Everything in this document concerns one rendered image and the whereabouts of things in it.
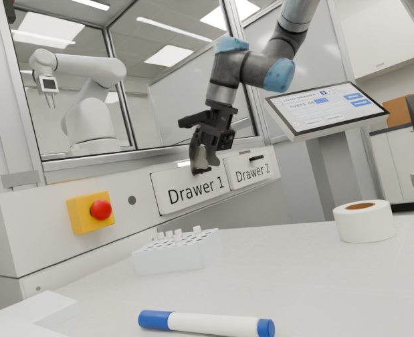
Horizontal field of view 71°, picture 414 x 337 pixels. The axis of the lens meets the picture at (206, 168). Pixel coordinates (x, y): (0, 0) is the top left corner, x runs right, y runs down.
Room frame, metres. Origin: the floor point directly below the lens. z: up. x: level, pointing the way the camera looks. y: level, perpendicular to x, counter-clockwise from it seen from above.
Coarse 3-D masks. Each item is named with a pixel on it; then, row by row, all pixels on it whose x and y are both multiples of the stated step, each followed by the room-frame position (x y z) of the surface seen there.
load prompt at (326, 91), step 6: (318, 90) 1.52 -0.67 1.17; (324, 90) 1.52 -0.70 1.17; (330, 90) 1.52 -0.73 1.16; (288, 96) 1.48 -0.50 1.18; (294, 96) 1.48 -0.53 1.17; (300, 96) 1.48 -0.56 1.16; (306, 96) 1.48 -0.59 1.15; (312, 96) 1.48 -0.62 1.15; (318, 96) 1.48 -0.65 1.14; (288, 102) 1.45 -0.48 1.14
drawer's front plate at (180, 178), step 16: (160, 176) 0.74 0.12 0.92; (176, 176) 0.78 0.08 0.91; (192, 176) 0.83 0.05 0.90; (208, 176) 0.88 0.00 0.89; (224, 176) 0.94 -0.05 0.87; (160, 192) 0.73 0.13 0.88; (192, 192) 0.81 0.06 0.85; (224, 192) 0.92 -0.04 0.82; (160, 208) 0.73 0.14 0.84; (176, 208) 0.76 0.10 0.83
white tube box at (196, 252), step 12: (216, 228) 0.50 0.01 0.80; (156, 240) 0.54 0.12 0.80; (168, 240) 0.52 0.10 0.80; (192, 240) 0.47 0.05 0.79; (204, 240) 0.44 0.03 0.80; (216, 240) 0.48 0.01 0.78; (144, 252) 0.46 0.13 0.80; (156, 252) 0.45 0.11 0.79; (168, 252) 0.45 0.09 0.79; (180, 252) 0.44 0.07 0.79; (192, 252) 0.43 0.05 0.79; (204, 252) 0.43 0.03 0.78; (216, 252) 0.47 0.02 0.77; (144, 264) 0.46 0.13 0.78; (156, 264) 0.46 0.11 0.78; (168, 264) 0.45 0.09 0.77; (180, 264) 0.44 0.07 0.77; (192, 264) 0.43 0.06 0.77; (204, 264) 0.43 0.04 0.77
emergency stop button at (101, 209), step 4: (100, 200) 0.55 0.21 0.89; (104, 200) 0.56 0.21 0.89; (92, 204) 0.55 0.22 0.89; (96, 204) 0.54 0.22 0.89; (100, 204) 0.55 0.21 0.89; (104, 204) 0.55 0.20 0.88; (108, 204) 0.56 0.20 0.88; (92, 208) 0.54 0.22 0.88; (96, 208) 0.54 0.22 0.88; (100, 208) 0.54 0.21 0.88; (104, 208) 0.55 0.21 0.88; (108, 208) 0.56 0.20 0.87; (92, 212) 0.54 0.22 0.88; (96, 212) 0.54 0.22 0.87; (100, 212) 0.54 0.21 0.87; (104, 212) 0.55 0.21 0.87; (108, 212) 0.56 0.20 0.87; (96, 216) 0.54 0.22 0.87; (100, 216) 0.54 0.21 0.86; (104, 216) 0.55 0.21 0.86; (108, 216) 0.56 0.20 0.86; (100, 220) 0.55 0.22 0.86
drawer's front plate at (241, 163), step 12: (240, 156) 1.03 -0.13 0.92; (252, 156) 1.09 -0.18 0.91; (264, 156) 1.16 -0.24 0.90; (228, 168) 0.97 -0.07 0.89; (240, 168) 1.01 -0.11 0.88; (252, 168) 1.07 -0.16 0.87; (264, 168) 1.14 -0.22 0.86; (228, 180) 0.98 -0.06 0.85; (240, 180) 1.00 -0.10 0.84; (252, 180) 1.06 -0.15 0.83
